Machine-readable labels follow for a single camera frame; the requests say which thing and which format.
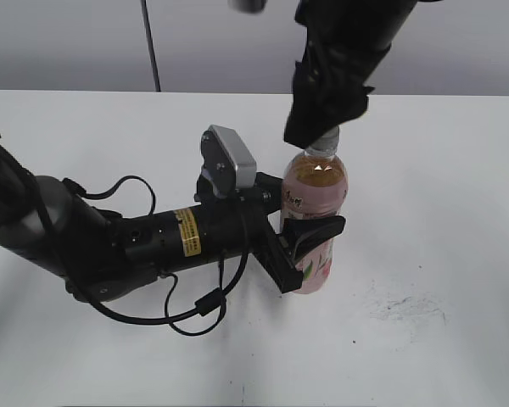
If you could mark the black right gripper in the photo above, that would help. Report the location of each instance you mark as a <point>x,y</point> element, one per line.
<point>329,83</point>

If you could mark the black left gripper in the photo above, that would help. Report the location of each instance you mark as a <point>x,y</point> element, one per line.
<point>238,224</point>

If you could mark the white bottle cap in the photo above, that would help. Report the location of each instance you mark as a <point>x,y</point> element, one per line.
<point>326,145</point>

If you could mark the pink oolong tea bottle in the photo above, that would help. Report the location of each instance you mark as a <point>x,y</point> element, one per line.
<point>315,185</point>

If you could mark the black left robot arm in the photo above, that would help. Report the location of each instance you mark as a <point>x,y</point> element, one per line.
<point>53,223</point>

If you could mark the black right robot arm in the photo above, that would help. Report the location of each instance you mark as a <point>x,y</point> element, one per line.
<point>389,16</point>

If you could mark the black background pole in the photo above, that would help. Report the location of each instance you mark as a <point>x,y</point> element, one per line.
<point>150,44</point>

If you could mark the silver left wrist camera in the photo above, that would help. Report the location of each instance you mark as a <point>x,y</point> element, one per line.
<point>228,164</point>

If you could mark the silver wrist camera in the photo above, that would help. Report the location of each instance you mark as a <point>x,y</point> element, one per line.
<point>228,164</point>
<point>247,6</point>

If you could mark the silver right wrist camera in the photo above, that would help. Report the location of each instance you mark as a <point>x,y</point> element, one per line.
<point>247,6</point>

